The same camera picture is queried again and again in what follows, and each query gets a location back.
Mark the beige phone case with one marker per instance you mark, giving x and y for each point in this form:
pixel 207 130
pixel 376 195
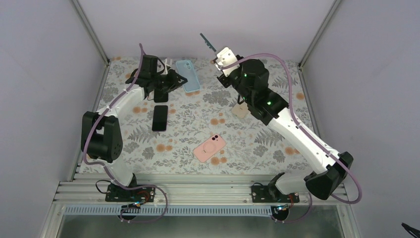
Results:
pixel 240 110

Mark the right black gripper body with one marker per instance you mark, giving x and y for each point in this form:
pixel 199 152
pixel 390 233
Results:
pixel 223 81

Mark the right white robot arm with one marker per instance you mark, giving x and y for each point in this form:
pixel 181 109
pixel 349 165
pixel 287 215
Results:
pixel 249 77

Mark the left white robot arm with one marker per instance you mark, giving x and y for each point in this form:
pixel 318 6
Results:
pixel 101 138

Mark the pink phone case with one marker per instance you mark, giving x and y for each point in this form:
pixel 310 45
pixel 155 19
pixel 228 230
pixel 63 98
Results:
pixel 209 148

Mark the black phone case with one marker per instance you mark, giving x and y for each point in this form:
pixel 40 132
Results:
pixel 160 97

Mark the aluminium corner frame post right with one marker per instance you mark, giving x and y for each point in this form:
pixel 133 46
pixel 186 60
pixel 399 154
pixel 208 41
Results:
pixel 325 23

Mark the aluminium corner frame post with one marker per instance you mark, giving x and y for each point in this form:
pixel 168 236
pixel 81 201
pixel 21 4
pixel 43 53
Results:
pixel 87 25
pixel 325 23

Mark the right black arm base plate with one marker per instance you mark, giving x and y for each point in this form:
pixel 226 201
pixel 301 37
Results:
pixel 270 194

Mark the aluminium corner frame post left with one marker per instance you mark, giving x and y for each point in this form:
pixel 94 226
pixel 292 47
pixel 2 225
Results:
pixel 87 25

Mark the light blue phone case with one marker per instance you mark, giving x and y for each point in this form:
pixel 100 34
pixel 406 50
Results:
pixel 186 69

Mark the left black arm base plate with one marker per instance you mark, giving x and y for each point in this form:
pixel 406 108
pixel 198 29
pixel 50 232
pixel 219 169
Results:
pixel 115 193

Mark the black smartphone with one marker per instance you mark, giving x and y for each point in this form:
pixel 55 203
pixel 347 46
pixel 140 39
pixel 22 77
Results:
pixel 159 123
pixel 208 43

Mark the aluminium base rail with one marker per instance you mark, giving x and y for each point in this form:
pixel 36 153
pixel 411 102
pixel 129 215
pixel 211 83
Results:
pixel 180 189

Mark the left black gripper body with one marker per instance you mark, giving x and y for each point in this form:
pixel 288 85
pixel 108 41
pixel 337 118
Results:
pixel 166 85

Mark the grey slotted cable duct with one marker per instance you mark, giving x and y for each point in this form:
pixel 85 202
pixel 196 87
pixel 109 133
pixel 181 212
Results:
pixel 175 210

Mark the floral patterned table mat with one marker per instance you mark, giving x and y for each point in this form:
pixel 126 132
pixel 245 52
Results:
pixel 251 147

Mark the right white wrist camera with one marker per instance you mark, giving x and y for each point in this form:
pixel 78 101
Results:
pixel 224 57

